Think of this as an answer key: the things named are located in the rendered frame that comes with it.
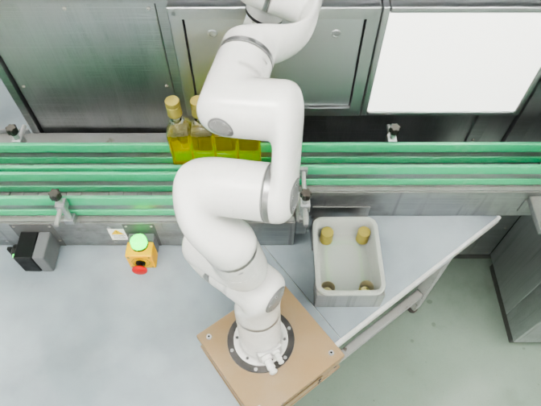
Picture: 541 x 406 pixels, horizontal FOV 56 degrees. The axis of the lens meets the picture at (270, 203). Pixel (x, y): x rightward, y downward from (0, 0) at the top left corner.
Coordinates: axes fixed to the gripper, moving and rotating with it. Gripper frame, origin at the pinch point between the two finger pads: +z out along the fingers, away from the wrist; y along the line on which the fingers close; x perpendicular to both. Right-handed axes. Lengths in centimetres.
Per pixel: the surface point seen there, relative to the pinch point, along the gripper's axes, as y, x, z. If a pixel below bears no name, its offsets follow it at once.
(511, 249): -10, 121, 65
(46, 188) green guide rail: 7, -42, 49
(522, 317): 15, 124, 72
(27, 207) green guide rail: 14, -44, 48
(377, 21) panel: -12.6, 26.9, -11.3
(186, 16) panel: -12.0, -13.9, -0.5
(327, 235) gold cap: 15, 33, 36
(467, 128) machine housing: -17, 71, 18
